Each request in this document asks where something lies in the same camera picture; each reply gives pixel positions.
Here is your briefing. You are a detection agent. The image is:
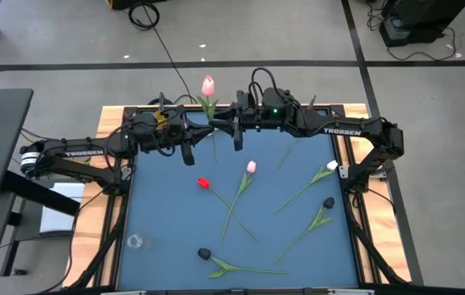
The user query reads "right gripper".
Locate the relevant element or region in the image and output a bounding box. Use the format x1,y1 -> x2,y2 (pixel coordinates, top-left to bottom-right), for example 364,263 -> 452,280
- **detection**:
208,90 -> 264,152

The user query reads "blue table mat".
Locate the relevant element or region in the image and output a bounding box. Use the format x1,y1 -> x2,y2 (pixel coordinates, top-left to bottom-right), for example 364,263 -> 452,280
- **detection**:
117,109 -> 359,290

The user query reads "yellow glass vase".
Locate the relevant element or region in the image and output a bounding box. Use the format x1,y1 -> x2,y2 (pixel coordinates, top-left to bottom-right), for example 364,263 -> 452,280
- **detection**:
153,110 -> 171,131

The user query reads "black artificial tulip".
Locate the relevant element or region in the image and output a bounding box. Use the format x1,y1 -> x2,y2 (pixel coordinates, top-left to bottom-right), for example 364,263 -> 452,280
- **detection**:
274,197 -> 336,264
197,247 -> 290,279

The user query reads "black table frame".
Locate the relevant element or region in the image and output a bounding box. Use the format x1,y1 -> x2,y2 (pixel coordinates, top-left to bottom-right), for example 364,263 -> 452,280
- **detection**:
63,104 -> 412,295

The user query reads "red artificial tulip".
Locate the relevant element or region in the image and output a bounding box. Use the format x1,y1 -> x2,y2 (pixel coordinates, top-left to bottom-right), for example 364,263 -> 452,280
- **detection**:
197,176 -> 260,243

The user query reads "clear glass vase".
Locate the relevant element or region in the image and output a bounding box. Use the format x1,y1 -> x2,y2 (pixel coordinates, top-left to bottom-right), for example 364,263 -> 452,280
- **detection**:
126,233 -> 154,251

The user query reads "pink artificial tulip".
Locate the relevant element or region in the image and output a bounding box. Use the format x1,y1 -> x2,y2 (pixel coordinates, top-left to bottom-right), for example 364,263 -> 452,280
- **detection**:
197,75 -> 220,165
219,160 -> 258,243

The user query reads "black floor equipment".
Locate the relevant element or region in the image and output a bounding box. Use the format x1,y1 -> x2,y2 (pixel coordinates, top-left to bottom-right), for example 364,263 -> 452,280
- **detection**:
379,0 -> 465,48

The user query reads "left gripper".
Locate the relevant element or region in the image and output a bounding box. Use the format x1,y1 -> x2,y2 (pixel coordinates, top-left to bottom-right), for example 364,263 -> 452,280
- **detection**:
127,109 -> 216,166

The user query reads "white box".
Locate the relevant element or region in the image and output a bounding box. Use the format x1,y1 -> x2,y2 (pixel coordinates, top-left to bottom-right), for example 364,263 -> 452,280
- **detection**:
39,182 -> 85,234

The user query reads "black coiled floor cable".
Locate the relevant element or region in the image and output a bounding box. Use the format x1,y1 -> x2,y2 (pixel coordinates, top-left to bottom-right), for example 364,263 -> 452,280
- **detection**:
128,2 -> 194,106

